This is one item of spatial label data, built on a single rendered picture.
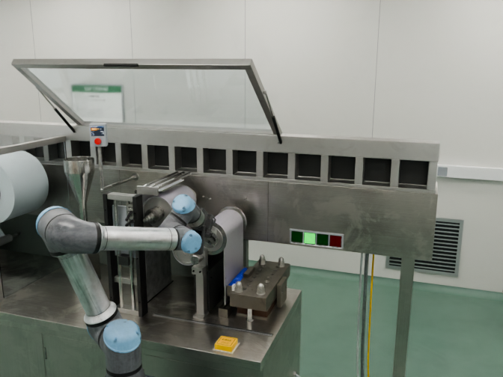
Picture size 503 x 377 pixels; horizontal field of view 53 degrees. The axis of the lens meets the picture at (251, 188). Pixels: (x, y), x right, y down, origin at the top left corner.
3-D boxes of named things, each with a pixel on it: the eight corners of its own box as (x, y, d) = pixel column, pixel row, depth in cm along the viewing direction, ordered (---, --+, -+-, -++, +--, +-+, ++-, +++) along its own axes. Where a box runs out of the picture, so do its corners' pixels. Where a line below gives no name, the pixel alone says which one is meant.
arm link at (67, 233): (58, 222, 143) (206, 227, 172) (48, 213, 151) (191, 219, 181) (52, 262, 144) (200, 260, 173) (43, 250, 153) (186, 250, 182)
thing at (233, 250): (224, 286, 220) (223, 245, 215) (242, 266, 241) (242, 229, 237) (224, 286, 219) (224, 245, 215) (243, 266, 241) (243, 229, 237)
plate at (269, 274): (230, 306, 216) (229, 292, 215) (258, 271, 253) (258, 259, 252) (266, 311, 211) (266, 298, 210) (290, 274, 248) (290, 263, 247)
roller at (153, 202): (144, 226, 226) (143, 196, 223) (171, 212, 249) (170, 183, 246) (173, 230, 222) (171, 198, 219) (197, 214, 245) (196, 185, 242)
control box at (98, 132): (89, 147, 224) (87, 124, 221) (92, 145, 230) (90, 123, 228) (105, 146, 225) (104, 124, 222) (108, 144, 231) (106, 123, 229)
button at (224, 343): (214, 349, 196) (214, 343, 195) (221, 340, 202) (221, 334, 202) (231, 352, 194) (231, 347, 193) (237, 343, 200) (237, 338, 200)
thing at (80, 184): (67, 285, 252) (58, 173, 239) (84, 274, 265) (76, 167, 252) (91, 289, 248) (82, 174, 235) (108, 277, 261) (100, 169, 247)
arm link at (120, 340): (113, 378, 161) (110, 339, 158) (98, 359, 172) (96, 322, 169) (148, 366, 168) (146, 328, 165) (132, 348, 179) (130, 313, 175)
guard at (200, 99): (19, 65, 223) (20, 64, 223) (82, 123, 267) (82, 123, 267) (246, 66, 190) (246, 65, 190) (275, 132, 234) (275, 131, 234)
